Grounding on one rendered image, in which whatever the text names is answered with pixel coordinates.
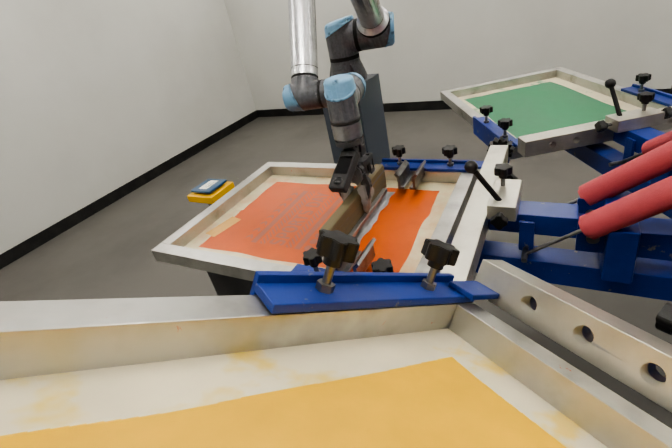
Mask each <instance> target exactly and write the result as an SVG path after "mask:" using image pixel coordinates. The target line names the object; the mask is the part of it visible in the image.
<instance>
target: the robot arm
mask: <svg viewBox="0 0 672 448"><path fill-rule="evenodd" d="M351 3H352V5H353V7H354V10H355V12H356V14H357V17H358V18H356V19H354V17H353V15H349V16H346V17H343V18H340V19H337V20H335V21H332V22H330V23H328V24H326V25H325V27H324V31H325V39H326V43H327V48H328V53H329V58H330V63H331V67H330V77H329V78H327V79H321V80H318V61H317V34H316V7H315V0H288V11H289V37H290V64H291V83H290V84H288V85H285V86H284V87H283V92H282V97H283V102H284V105H285V107H286V108H287V109H288V110H289V111H292V112H293V111H305V110H312V109H320V108H328V113H329V117H330V122H331V129H332V132H333V137H334V140H335V144H336V147H338V148H343V151H341V154H340V156H339V159H338V162H337V164H336V167H335V170H334V172H333V175H332V178H331V181H330V183H329V186H328V188H329V189H330V190H331V192H337V193H339V195H340V197H341V198H342V200H343V201H344V200H345V199H346V198H347V197H348V196H349V194H350V193H351V192H352V191H353V190H354V186H351V183H355V184H356V185H359V184H361V186H360V187H359V188H358V189H357V191H358V194H359V195H360V196H361V203H362V204H363V210H364V212H365V213H366V214H368V213H369V210H370V208H371V200H372V197H373V195H374V188H373V187H372V182H371V179H370V178H369V177H368V175H369V173H370V172H371V174H372V173H373V172H374V171H375V167H374V161H373V154H372V153H367V152H366V147H365V141H364V134H363V130H362V124H361V119H360V113H359V106H358V103H359V101H360V100H361V99H362V98H363V96H364V94H365V90H366V83H365V79H367V72H366V70H365V68H364V66H363V64H362V62H361V60H360V56H359V51H365V50H371V49H377V48H383V47H384V48H386V47H388V46H392V45H393V44H394V43H395V31H394V13H393V12H390V11H388V12H387V10H386V9H385V8H384V7H382V6H381V4H380V1H379V0H351ZM371 159H372V165H373V168H372V169H371V162H370V161H371Z"/></svg>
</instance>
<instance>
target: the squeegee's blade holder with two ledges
mask: <svg viewBox="0 0 672 448"><path fill-rule="evenodd" d="M386 192H387V188H383V189H382V190H381V191H380V193H379V194H378V195H377V197H376V198H375V200H374V201H373V202H372V204H371V208H370V210H369V213H368V214H366V213H364V214H363V216H362V217H361V218H360V220H359V221H358V222H357V224H356V225H355V226H354V228H353V229H352V230H351V232H350V233H349V234H348V235H351V236H353V237H355V235H356V234H357V233H358V231H359V230H360V229H361V227H362V226H363V224H364V223H365V222H366V220H367V219H368V217H369V216H370V215H371V213H372V212H373V210H374V209H375V208H376V206H377V205H378V204H379V202H380V201H381V199H382V198H383V197H384V195H385V194H386Z"/></svg>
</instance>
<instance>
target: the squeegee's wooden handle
mask: <svg viewBox="0 0 672 448"><path fill-rule="evenodd" d="M374 167H375V171H374V172H373V173H372V174H371V172H370V173H369V175H368V177H369V178H370V179H371V182H372V187H373V188H374V195H373V197H372V200H371V204H372V202H373V201H374V200H375V198H376V197H377V195H378V194H379V193H380V191H381V190H382V189H383V188H386V187H387V184H386V177H385V171H384V166H383V165H382V164H375V165H374ZM360 186H361V184H359V185H357V186H356V187H355V189H354V190H353V191H352V192H351V193H350V194H349V196H348V197H347V198H346V199H345V200H344V201H343V203H342V204H341V205H340V206H339V207H338V209H337V210H336V211H335V212H334V213H333V214H332V216H331V217H330V218H329V219H328V220H327V221H326V223H325V224H324V225H323V226H322V227H321V228H320V230H321V229H326V230H330V231H334V230H339V231H341V232H343V233H345V234H346V235H348V234H349V233H350V232H351V230H352V229H353V228H354V226H355V225H356V224H357V222H358V221H359V220H360V218H361V217H362V216H363V214H364V213H365V212H364V210H363V204H362V203H361V196H360V195H359V194H358V191H357V189H358V188H359V187H360ZM320 230H319V234H320Z"/></svg>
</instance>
